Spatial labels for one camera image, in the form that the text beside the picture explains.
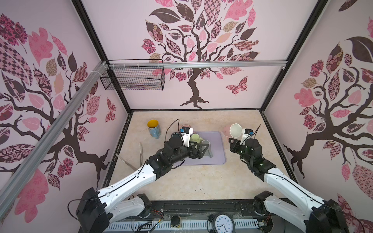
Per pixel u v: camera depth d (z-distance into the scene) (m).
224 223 0.68
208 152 0.65
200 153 0.62
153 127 0.98
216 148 0.98
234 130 0.83
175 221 0.62
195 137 0.91
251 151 0.60
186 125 0.65
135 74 0.95
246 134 0.71
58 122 0.57
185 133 0.63
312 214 0.40
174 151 0.53
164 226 0.70
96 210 0.38
